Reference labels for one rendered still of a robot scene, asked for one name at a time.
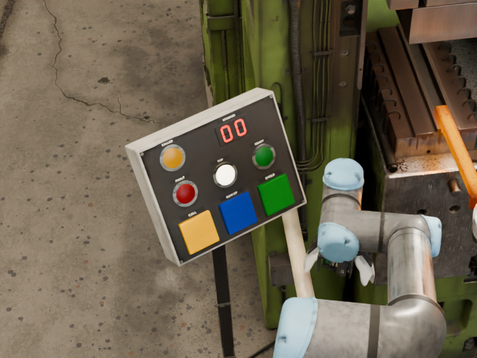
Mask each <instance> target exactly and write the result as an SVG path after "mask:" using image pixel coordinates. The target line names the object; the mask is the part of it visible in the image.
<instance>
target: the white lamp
mask: <svg viewBox="0 0 477 358"><path fill-rule="evenodd" d="M234 176H235V172H234V169H233V168H232V167H231V166H228V165H224V166H222V167H220V168H219V169H218V171H217V173H216V179H217V180H218V182H219V183H220V184H222V185H228V184H229V183H231V182H232V181H233V179H234Z"/></svg>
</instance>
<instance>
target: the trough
mask: <svg viewBox="0 0 477 358"><path fill-rule="evenodd" d="M409 46H410V49H411V51H412V54H413V56H414V59H415V62H416V64H417V67H418V70H419V72H420V74H421V77H422V80H423V83H424V85H425V88H426V90H427V93H428V95H429V98H430V101H431V103H432V106H433V108H434V111H435V107H436V106H442V105H446V102H445V101H444V98H443V95H442V92H441V90H440V88H439V85H438V83H437V80H436V77H435V76H434V73H433V70H432V67H431V65H430V63H429V60H428V58H427V55H426V53H425V51H424V48H423V45H422V44H421V43H415V44H409Z"/></svg>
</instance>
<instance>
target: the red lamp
mask: <svg viewBox="0 0 477 358"><path fill-rule="evenodd" d="M194 196H195V190H194V188H193V186H192V185H190V184H183V185H181V186H180V187H179V188H178V189H177V192H176V198H177V200H178V201H179V202H180V203H182V204H187V203H190V202H191V201H192V200H193V199H194Z"/></svg>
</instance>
